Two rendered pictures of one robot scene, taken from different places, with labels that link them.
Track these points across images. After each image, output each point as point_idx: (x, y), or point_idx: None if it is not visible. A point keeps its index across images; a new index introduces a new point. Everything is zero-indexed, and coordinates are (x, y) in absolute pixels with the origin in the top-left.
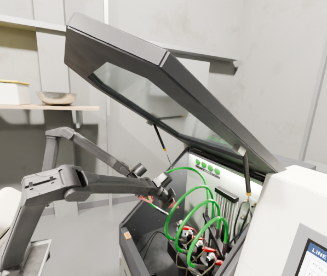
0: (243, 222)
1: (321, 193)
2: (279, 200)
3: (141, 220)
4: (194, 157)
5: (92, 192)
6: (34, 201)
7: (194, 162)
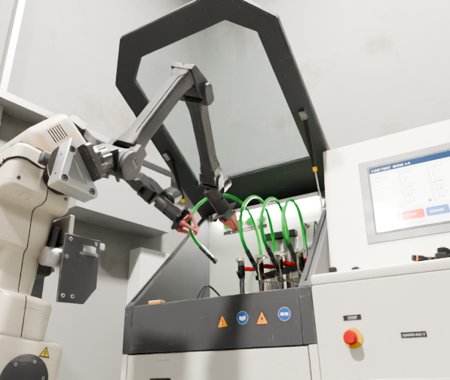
0: (313, 236)
1: (361, 142)
2: (339, 160)
3: None
4: (219, 224)
5: (203, 112)
6: (194, 72)
7: (220, 231)
